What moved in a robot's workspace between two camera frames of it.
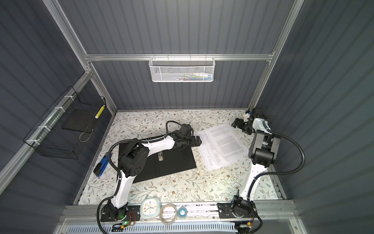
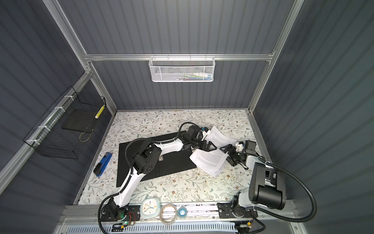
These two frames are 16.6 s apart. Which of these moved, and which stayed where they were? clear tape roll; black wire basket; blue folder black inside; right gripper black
Moved: right gripper black
Stayed: blue folder black inside; black wire basket; clear tape roll
